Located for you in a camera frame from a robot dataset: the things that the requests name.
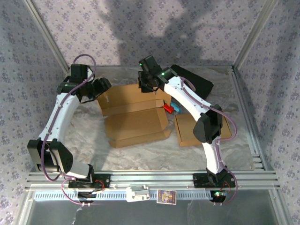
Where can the brown cardboard box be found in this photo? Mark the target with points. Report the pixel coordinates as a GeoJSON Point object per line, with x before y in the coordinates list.
{"type": "Point", "coordinates": [136, 124]}
{"type": "Point", "coordinates": [185, 131]}

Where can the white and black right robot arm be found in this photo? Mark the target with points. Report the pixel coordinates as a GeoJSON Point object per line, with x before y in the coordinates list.
{"type": "Point", "coordinates": [185, 98]}

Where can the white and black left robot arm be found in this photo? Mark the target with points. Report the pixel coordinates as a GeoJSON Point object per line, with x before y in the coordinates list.
{"type": "Point", "coordinates": [61, 117]}

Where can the red rectangular block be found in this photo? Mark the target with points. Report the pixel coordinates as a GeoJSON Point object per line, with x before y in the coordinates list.
{"type": "Point", "coordinates": [167, 108]}

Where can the black hard carrying case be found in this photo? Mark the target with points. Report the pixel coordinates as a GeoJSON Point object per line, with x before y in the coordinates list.
{"type": "Point", "coordinates": [199, 82]}

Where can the black controller board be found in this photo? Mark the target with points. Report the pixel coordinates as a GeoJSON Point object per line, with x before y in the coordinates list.
{"type": "Point", "coordinates": [85, 194]}
{"type": "Point", "coordinates": [218, 198]}

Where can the small picture card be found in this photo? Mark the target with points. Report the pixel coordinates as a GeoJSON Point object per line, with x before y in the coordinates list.
{"type": "Point", "coordinates": [166, 197]}

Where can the grey metal panel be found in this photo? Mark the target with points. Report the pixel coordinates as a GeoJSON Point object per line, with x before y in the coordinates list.
{"type": "Point", "coordinates": [164, 213]}

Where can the aluminium side rail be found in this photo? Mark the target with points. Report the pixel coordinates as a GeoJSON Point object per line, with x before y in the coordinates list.
{"type": "Point", "coordinates": [246, 105]}
{"type": "Point", "coordinates": [64, 75]}

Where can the aluminium frame post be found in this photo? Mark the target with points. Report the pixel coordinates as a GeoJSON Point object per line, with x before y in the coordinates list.
{"type": "Point", "coordinates": [254, 35]}
{"type": "Point", "coordinates": [47, 35]}

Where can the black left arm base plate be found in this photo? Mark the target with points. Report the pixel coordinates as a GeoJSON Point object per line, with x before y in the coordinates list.
{"type": "Point", "coordinates": [105, 180]}

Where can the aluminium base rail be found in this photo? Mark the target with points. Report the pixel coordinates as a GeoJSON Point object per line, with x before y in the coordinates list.
{"type": "Point", "coordinates": [152, 178]}

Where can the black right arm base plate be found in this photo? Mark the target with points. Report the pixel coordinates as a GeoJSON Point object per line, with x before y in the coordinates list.
{"type": "Point", "coordinates": [199, 180]}

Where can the white plastic bracket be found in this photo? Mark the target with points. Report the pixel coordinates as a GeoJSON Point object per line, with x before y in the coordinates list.
{"type": "Point", "coordinates": [137, 194]}

